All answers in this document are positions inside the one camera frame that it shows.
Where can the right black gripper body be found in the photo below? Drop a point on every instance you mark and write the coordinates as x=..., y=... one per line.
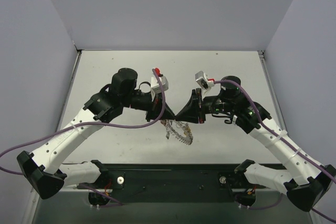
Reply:
x=200, y=109

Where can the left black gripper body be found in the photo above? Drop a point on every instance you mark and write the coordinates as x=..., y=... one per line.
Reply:
x=153, y=110

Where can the yellow tagged key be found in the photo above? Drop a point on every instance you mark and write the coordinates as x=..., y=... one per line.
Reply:
x=187, y=131

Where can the silver round keyring disc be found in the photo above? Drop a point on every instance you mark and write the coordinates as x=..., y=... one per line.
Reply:
x=176, y=129

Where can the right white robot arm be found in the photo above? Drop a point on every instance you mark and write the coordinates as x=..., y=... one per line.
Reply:
x=304, y=180

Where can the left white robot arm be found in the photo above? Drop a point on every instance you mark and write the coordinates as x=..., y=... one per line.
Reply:
x=44, y=167

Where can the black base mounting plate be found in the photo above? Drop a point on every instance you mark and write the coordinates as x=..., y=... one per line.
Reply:
x=176, y=183

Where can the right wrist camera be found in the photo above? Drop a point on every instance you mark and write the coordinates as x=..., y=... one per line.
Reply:
x=203, y=80

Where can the aluminium front rail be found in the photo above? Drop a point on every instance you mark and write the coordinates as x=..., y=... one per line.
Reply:
x=36, y=190

